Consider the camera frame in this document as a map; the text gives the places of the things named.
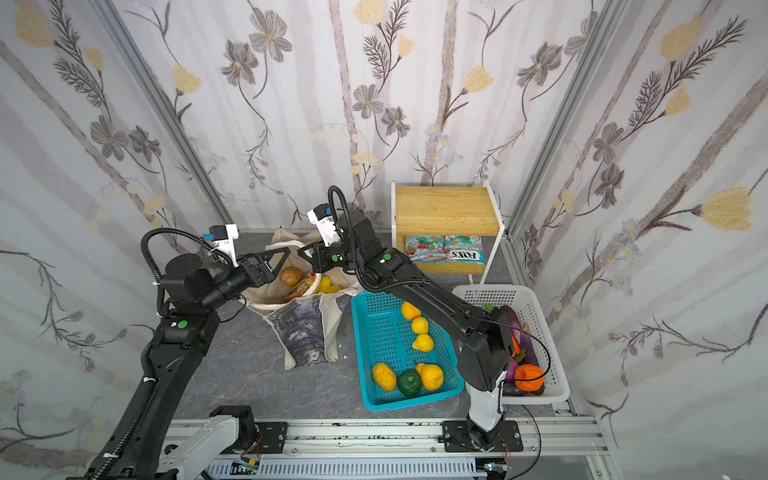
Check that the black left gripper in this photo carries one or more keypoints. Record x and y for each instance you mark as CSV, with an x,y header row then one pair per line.
x,y
250,268

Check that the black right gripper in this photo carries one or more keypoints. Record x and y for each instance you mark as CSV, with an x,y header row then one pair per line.
x,y
327,256

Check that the yellow banana bunch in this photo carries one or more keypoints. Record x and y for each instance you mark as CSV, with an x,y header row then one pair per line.
x,y
326,286

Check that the orange candy bag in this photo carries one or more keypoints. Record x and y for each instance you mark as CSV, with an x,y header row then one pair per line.
x,y
302,286

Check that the brown potato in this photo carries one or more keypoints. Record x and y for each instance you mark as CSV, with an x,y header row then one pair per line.
x,y
291,276

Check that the cream canvas tote bag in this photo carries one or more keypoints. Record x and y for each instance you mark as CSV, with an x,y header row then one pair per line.
x,y
307,326

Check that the yellow lemon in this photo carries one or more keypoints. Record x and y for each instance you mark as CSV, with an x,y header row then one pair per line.
x,y
420,326
410,312
423,343

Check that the orange bell pepper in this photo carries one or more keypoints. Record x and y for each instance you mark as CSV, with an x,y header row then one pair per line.
x,y
528,378

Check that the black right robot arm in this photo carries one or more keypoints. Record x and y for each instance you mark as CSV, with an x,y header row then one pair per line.
x,y
485,337

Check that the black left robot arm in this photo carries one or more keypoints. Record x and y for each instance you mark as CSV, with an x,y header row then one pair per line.
x,y
190,293

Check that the green mint candy bag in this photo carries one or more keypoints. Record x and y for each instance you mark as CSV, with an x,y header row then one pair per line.
x,y
464,249

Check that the teal plastic basket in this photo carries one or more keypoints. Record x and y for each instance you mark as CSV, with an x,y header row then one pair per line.
x,y
383,336

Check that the white metal wooden shelf rack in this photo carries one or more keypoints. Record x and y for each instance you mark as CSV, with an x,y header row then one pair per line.
x,y
428,210

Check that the yellow bumpy citrus left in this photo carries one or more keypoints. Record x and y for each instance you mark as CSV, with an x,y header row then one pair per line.
x,y
384,377

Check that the green avocado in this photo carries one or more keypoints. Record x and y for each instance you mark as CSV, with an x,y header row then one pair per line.
x,y
409,383

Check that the yellow pear right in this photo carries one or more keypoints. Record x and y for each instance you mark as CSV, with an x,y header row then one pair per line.
x,y
431,376

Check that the white plastic basket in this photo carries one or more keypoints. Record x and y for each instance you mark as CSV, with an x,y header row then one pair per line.
x,y
526,305

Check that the orange carrot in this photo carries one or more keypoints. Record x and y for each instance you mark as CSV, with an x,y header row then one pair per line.
x,y
515,345

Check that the dark eggplant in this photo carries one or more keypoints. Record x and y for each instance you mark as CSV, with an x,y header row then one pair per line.
x,y
522,337

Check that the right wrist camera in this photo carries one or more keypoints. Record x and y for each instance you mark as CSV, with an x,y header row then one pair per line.
x,y
322,217

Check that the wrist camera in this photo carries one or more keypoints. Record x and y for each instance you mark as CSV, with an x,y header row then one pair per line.
x,y
222,239
322,217

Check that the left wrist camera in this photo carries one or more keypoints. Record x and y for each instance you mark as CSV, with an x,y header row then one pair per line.
x,y
222,239

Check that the aluminium rail base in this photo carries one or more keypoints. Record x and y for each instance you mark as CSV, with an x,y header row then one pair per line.
x,y
528,447

